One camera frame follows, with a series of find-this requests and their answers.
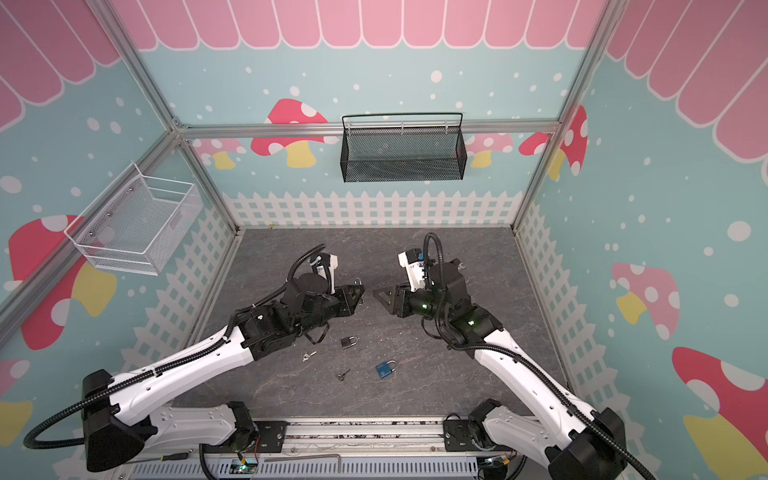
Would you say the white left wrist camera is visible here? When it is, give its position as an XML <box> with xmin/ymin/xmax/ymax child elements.
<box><xmin>310</xmin><ymin>252</ymin><xmax>338</xmax><ymax>294</ymax></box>

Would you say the brass padlock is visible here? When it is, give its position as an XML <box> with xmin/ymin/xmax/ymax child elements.
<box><xmin>353</xmin><ymin>278</ymin><xmax>365</xmax><ymax>303</ymax></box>

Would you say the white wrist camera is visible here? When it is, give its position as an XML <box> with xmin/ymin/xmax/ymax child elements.
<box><xmin>398</xmin><ymin>248</ymin><xmax>425</xmax><ymax>292</ymax></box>
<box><xmin>310</xmin><ymin>252</ymin><xmax>338</xmax><ymax>294</ymax></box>

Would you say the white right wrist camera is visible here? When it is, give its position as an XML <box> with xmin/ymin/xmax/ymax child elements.
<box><xmin>398</xmin><ymin>248</ymin><xmax>425</xmax><ymax>292</ymax></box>

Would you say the blue padlock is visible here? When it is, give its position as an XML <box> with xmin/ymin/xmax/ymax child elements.
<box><xmin>375</xmin><ymin>360</ymin><xmax>397</xmax><ymax>379</ymax></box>

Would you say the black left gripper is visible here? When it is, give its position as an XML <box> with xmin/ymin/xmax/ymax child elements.
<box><xmin>293</xmin><ymin>283</ymin><xmax>365</xmax><ymax>338</ymax></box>

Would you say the black wire mesh basket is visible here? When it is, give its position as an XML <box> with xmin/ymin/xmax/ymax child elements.
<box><xmin>340</xmin><ymin>112</ymin><xmax>468</xmax><ymax>183</ymax></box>

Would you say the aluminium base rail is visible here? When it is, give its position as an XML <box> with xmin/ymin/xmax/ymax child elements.
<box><xmin>110</xmin><ymin>414</ymin><xmax>555</xmax><ymax>479</ymax></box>

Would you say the white wire mesh basket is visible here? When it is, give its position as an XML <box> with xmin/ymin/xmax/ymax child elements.
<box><xmin>64</xmin><ymin>164</ymin><xmax>203</xmax><ymax>276</ymax></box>

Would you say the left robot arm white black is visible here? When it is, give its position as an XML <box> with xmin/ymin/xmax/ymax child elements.
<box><xmin>23</xmin><ymin>244</ymin><xmax>365</xmax><ymax>473</ymax></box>

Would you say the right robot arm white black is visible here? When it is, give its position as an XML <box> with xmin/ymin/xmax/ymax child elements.
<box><xmin>374</xmin><ymin>232</ymin><xmax>654</xmax><ymax>479</ymax></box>

